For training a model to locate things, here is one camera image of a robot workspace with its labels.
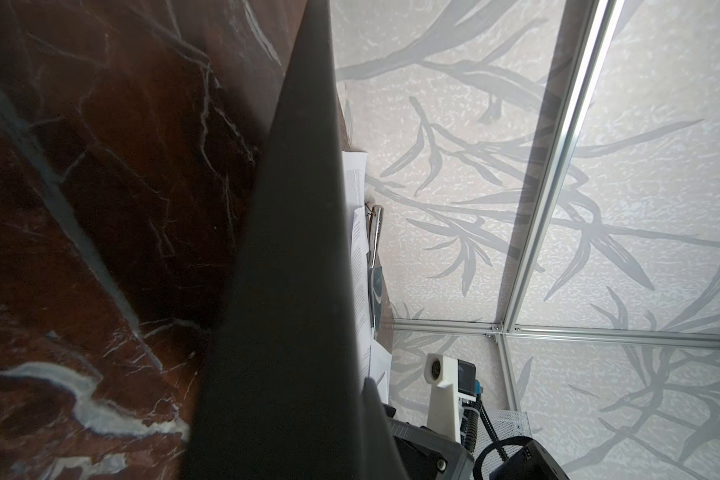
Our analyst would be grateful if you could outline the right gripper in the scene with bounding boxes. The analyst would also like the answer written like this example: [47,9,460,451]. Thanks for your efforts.
[383,404,474,479]

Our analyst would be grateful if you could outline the black file folder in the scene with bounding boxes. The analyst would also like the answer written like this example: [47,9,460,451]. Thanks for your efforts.
[180,1,406,479]

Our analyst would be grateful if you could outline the printed paper sheet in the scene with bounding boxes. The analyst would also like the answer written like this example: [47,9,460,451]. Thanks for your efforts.
[350,207,373,384]
[369,340,392,404]

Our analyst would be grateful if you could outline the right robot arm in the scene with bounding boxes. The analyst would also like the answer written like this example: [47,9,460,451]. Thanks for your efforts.
[385,401,568,479]

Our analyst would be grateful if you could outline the silver metal trowel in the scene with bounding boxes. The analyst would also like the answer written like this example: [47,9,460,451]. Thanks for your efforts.
[365,203,384,336]

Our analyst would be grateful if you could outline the aluminium frame post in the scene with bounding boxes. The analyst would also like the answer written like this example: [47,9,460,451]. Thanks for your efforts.
[497,1,624,335]

